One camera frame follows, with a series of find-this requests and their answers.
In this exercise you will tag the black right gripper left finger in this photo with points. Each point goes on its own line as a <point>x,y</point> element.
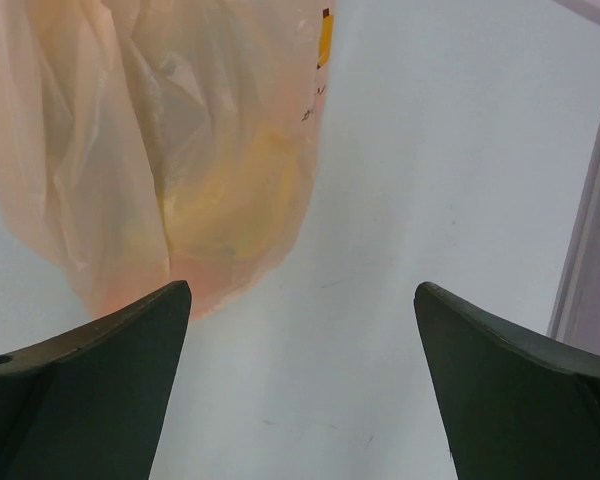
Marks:
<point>90,403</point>

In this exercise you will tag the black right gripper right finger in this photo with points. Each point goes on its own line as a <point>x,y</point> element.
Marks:
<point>514,404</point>

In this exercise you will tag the translucent orange plastic bag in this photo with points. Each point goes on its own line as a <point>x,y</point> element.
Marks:
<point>143,142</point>

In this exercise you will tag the aluminium frame post right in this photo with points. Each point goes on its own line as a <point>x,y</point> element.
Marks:
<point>580,250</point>

